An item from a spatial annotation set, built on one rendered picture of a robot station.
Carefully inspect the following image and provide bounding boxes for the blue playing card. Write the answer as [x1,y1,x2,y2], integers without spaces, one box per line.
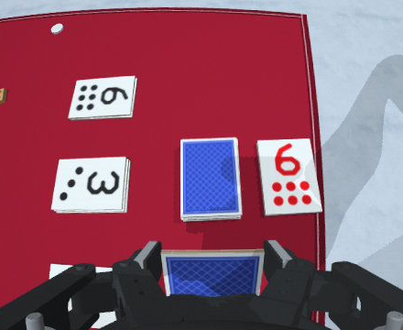
[180,137,242,217]

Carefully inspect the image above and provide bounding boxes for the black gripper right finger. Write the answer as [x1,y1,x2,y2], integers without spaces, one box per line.
[243,240,403,330]

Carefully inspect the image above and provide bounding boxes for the grey flat disc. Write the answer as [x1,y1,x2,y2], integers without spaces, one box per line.
[51,24,63,34]

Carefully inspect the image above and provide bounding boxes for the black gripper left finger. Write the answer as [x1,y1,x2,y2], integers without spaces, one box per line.
[0,241,184,330]

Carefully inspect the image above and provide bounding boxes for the dark red play mat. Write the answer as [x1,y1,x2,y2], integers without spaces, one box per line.
[0,12,315,307]
[0,7,326,270]

